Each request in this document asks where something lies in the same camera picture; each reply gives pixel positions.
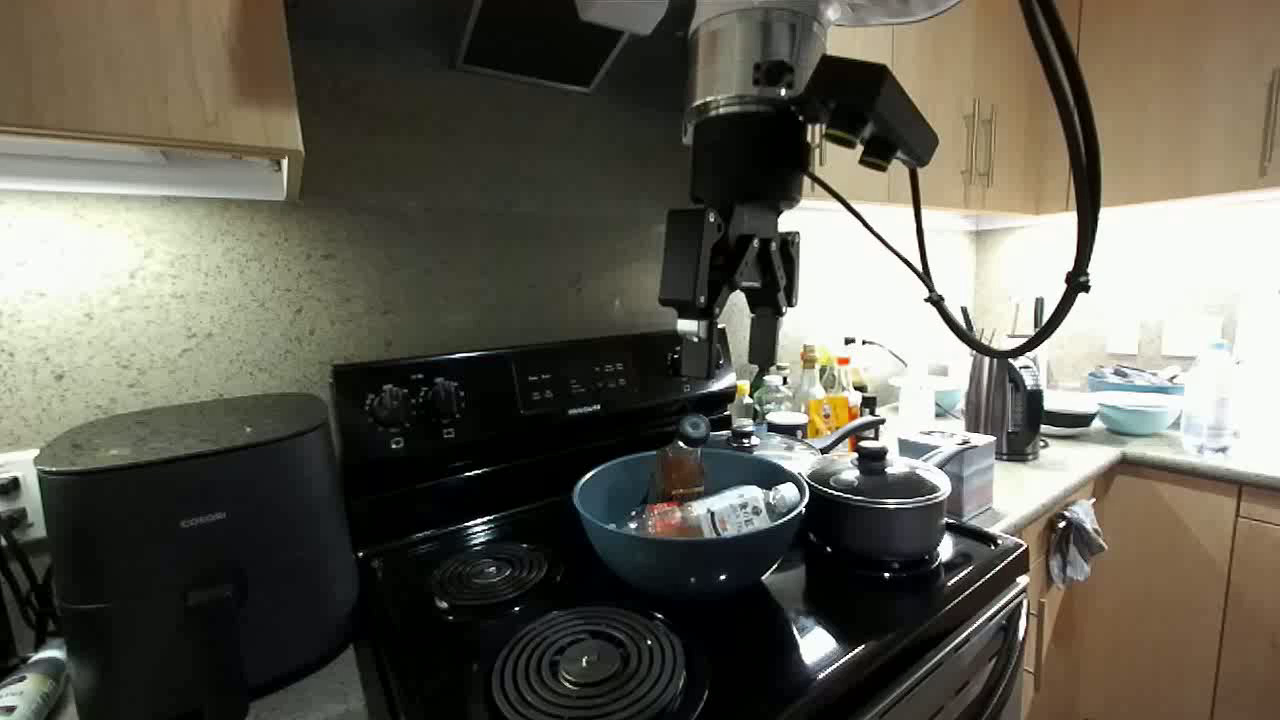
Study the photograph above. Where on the brown liquid white-label bottle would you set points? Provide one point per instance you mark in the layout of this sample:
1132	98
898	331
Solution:
722	492

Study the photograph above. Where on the black pot with lid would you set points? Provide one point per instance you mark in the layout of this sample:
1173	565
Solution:
870	507

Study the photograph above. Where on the yellow condiment box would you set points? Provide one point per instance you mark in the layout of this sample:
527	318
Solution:
831	412

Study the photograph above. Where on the blue bowl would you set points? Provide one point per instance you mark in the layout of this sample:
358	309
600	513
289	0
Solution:
608	507

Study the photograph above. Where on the upper wooden cabinet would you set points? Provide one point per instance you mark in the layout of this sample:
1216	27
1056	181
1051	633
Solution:
169	73

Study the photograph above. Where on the knife block with utensils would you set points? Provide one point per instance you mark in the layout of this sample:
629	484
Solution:
1006	400

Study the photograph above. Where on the hanging dish towel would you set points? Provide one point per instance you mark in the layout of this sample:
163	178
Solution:
1079	541

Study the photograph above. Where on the wall power outlet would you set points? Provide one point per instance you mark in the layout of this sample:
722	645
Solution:
21	507

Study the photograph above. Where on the stacked bowls on counter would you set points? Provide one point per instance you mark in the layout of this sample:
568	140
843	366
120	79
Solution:
1132	400

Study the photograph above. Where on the range hood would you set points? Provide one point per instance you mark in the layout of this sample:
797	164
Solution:
552	41

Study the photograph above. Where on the black electric stove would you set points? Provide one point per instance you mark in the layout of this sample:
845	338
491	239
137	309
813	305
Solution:
568	533

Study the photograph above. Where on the wooden cabinet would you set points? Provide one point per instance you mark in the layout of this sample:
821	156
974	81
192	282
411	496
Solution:
169	73
1182	608

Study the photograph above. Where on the lower wooden cabinet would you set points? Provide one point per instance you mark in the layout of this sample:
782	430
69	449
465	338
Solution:
1182	608

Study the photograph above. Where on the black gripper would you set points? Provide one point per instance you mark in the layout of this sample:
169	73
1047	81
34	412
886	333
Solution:
744	171

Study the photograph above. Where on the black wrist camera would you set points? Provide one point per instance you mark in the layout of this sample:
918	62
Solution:
861	104

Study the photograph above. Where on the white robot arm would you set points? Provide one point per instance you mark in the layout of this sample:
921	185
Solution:
762	81

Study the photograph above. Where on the black air fryer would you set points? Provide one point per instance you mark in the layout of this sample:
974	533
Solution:
197	555

